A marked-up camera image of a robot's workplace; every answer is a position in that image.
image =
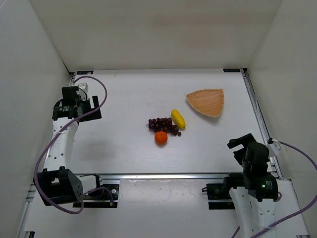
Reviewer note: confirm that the orange fake tangerine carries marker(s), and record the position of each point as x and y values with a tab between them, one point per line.
161	137

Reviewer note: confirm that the aluminium rail front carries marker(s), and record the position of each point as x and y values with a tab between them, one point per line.
164	176

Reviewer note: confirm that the yellow fake mango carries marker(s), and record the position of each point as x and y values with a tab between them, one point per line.
178	119

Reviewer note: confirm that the aluminium rail left side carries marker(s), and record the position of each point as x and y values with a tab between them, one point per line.
22	232

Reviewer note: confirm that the woven triangular fruit basket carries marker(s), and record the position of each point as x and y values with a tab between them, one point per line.
209	102

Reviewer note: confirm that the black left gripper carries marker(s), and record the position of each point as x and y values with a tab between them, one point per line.
91	112

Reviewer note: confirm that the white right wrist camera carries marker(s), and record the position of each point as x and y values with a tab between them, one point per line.
274	148

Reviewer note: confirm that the black corner bracket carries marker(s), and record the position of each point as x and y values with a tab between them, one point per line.
231	70
85	72

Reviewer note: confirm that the black corner bracket left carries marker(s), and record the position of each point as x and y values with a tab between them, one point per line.
85	72

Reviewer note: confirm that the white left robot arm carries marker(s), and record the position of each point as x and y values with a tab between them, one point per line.
56	180

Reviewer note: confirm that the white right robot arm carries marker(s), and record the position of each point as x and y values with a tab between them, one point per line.
254	192

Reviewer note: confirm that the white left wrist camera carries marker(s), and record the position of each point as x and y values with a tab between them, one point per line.
83	86

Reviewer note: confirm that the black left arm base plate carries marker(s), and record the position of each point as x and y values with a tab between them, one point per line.
104	196

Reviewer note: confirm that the purple fake grape bunch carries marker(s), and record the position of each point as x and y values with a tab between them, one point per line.
163	124

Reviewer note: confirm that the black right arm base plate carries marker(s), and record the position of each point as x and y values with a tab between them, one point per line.
218	196

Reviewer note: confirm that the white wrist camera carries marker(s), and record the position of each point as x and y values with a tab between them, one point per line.
274	148
83	86

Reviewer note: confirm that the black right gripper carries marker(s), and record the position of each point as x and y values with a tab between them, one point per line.
238	143

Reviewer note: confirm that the black corner bracket right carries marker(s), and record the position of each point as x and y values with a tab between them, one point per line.
231	70

